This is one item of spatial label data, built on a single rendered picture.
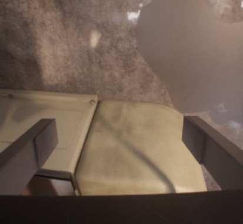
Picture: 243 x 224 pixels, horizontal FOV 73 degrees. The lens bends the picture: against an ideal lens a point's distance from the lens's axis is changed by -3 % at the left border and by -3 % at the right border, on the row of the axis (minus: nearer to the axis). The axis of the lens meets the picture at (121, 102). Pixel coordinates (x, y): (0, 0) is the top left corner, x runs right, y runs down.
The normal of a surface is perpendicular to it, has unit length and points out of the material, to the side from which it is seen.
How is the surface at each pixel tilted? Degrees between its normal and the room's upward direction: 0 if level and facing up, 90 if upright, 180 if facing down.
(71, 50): 0
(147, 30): 0
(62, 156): 90
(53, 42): 0
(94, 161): 90
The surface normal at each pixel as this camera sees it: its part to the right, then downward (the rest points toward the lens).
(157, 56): -0.11, 0.62
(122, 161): 0.00, -0.78
